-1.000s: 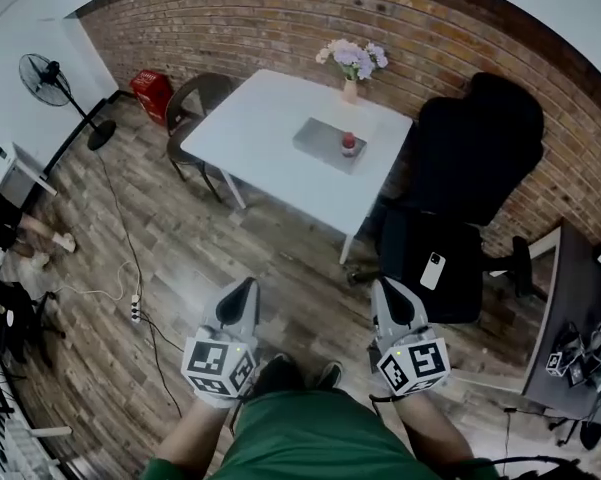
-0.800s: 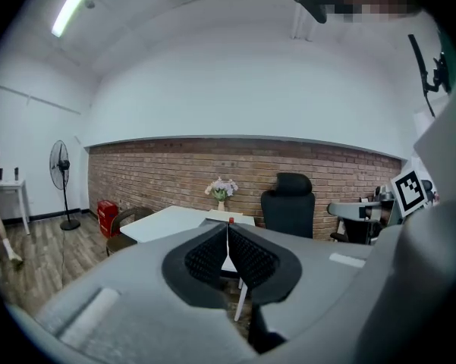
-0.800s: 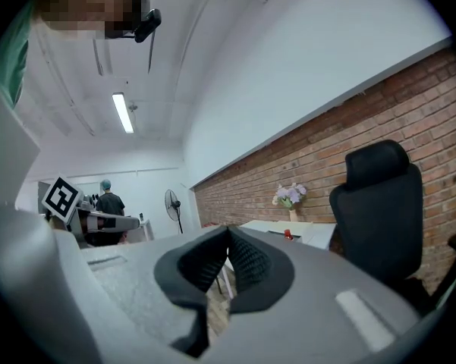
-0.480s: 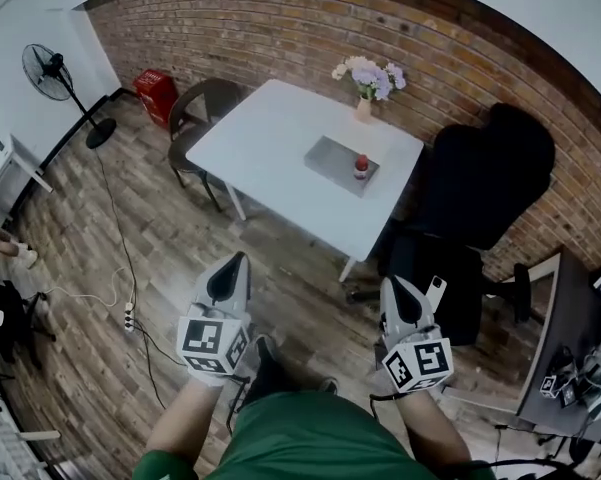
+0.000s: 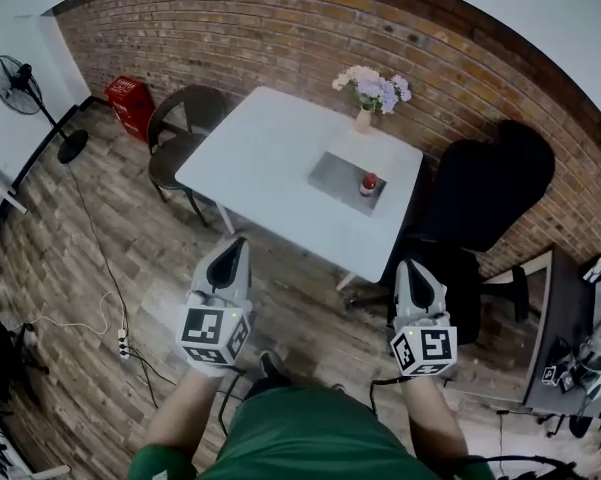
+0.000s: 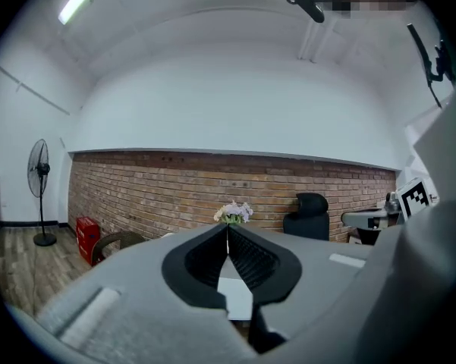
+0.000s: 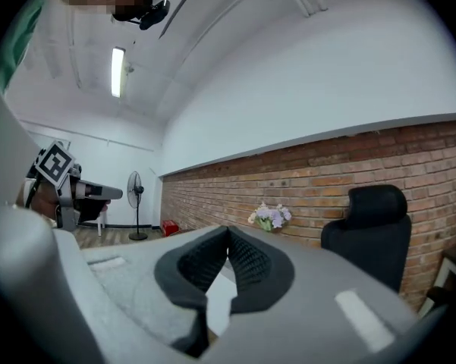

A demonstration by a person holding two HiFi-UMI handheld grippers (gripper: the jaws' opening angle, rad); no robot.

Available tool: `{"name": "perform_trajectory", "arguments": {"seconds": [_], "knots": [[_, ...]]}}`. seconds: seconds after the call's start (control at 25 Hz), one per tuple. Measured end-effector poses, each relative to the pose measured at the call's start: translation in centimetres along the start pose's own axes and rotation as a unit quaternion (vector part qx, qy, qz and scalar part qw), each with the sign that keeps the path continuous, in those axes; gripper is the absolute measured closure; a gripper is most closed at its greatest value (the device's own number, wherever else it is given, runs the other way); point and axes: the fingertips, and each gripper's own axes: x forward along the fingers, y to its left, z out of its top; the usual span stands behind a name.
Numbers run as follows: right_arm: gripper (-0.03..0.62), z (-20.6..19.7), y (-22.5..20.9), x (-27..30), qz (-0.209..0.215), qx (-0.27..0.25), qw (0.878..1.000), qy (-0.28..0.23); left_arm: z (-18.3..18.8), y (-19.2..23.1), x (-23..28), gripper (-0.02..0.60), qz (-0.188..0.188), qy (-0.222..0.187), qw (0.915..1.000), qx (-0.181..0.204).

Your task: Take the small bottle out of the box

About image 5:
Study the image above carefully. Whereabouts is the black floor cable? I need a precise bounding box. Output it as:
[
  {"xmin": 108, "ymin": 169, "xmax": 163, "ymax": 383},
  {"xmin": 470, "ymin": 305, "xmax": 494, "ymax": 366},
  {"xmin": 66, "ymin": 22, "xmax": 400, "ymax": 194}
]
[{"xmin": 68, "ymin": 161, "xmax": 131, "ymax": 330}]

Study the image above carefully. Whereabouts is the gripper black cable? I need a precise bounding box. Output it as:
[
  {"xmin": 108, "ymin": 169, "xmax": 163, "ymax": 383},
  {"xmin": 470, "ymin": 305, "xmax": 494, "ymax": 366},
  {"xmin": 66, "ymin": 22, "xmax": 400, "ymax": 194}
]
[
  {"xmin": 368, "ymin": 375, "xmax": 412, "ymax": 415},
  {"xmin": 217, "ymin": 367, "xmax": 247, "ymax": 437}
]

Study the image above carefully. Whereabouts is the person's green clothing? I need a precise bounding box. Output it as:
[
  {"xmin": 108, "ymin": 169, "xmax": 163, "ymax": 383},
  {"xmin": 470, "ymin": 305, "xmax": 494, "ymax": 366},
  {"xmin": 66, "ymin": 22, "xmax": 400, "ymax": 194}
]
[{"xmin": 127, "ymin": 385, "xmax": 497, "ymax": 480}]

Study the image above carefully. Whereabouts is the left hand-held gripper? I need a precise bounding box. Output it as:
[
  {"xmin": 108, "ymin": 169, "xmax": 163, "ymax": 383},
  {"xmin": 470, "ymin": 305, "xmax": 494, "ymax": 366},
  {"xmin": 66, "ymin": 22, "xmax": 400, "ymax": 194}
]
[{"xmin": 177, "ymin": 237, "xmax": 254, "ymax": 379}]

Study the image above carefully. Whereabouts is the person's left forearm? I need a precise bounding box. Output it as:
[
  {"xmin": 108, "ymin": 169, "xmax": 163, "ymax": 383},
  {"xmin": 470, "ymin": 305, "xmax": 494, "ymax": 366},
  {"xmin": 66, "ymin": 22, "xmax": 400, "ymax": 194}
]
[{"xmin": 142, "ymin": 367, "xmax": 227, "ymax": 464}]

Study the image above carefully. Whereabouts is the white floor cable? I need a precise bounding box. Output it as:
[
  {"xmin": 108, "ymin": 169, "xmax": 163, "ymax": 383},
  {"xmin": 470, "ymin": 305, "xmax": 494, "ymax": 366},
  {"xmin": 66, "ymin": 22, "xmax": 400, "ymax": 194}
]
[{"xmin": 32, "ymin": 291, "xmax": 126, "ymax": 338}]

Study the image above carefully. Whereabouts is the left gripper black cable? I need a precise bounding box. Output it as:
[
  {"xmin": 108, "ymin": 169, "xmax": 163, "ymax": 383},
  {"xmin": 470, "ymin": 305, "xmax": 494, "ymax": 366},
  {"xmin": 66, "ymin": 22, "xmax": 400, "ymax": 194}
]
[{"xmin": 217, "ymin": 367, "xmax": 247, "ymax": 437}]

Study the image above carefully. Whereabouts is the spare white gripper device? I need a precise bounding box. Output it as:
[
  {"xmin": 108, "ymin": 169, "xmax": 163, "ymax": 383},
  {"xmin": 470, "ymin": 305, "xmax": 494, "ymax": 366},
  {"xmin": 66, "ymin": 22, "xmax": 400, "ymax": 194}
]
[{"xmin": 539, "ymin": 312, "xmax": 601, "ymax": 405}]

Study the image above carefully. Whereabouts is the dark desk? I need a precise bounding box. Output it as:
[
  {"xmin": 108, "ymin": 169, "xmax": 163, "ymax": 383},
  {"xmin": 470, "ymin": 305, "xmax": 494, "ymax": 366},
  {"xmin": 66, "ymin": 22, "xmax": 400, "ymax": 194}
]
[{"xmin": 522, "ymin": 245, "xmax": 601, "ymax": 417}]

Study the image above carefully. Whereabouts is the red crate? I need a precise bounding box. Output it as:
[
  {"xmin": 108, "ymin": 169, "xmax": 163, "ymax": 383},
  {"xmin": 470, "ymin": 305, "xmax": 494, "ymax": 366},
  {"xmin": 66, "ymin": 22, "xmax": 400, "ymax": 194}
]
[{"xmin": 103, "ymin": 75, "xmax": 156, "ymax": 143}]

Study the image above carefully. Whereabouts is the person's right forearm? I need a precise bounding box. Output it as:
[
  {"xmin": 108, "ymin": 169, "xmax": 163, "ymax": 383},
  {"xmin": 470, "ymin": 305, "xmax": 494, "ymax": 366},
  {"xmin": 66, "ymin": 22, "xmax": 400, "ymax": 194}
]
[{"xmin": 399, "ymin": 375, "xmax": 470, "ymax": 465}]

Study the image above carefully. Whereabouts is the black standing fan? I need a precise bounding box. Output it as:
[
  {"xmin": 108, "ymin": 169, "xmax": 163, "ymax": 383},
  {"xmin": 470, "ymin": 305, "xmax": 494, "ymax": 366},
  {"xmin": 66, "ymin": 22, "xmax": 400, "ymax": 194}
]
[{"xmin": 0, "ymin": 54, "xmax": 90, "ymax": 165}]

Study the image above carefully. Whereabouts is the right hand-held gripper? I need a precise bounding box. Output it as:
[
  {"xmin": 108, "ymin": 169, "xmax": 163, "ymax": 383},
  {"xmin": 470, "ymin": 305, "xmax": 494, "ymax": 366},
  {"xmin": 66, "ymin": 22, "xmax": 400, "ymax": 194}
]
[{"xmin": 386, "ymin": 259, "xmax": 460, "ymax": 379}]

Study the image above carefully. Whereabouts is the brown round chair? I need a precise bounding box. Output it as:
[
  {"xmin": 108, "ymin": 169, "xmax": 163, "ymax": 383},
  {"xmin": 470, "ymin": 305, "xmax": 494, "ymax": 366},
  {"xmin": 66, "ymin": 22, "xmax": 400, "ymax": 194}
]
[{"xmin": 147, "ymin": 84, "xmax": 231, "ymax": 229}]

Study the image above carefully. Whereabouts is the purple white flower bouquet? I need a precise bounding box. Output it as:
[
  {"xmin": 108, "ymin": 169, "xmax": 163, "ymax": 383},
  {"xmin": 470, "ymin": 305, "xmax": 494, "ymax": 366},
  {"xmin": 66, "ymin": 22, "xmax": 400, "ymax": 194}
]
[{"xmin": 331, "ymin": 65, "xmax": 412, "ymax": 116}]

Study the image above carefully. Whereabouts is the black office chair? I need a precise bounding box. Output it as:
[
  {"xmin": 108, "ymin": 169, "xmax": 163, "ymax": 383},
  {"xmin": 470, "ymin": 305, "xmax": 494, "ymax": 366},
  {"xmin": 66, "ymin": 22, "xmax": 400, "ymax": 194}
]
[{"xmin": 389, "ymin": 117, "xmax": 557, "ymax": 350}]

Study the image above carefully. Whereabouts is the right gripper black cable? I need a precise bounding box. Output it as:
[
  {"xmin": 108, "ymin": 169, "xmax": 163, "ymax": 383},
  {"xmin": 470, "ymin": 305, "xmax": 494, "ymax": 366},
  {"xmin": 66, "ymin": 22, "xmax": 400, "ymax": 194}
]
[{"xmin": 368, "ymin": 375, "xmax": 412, "ymax": 415}]

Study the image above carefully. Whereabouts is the black tripod stand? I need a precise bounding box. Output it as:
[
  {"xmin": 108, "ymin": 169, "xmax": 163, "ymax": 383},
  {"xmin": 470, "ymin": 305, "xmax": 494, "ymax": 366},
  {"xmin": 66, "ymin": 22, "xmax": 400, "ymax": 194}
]
[{"xmin": 0, "ymin": 312, "xmax": 51, "ymax": 419}]

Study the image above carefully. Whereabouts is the person's black shoe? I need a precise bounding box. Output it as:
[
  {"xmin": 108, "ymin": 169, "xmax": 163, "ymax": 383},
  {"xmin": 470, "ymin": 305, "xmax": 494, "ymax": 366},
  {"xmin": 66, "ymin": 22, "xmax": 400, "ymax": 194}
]
[{"xmin": 257, "ymin": 350, "xmax": 295, "ymax": 387}]

